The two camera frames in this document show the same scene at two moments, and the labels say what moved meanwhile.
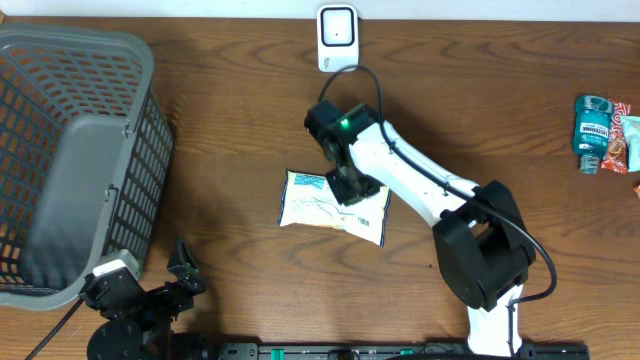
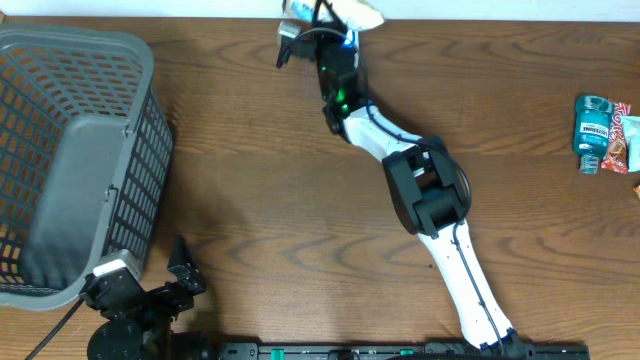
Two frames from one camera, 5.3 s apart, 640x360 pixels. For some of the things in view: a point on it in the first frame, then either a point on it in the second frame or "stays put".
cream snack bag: [309, 199] -> [356, 14]
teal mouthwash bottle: [592, 130] stays put
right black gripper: [348, 196] -> [333, 23]
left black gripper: [183, 266] stays put
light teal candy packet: [631, 135] stays put
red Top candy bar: [615, 159] stays put
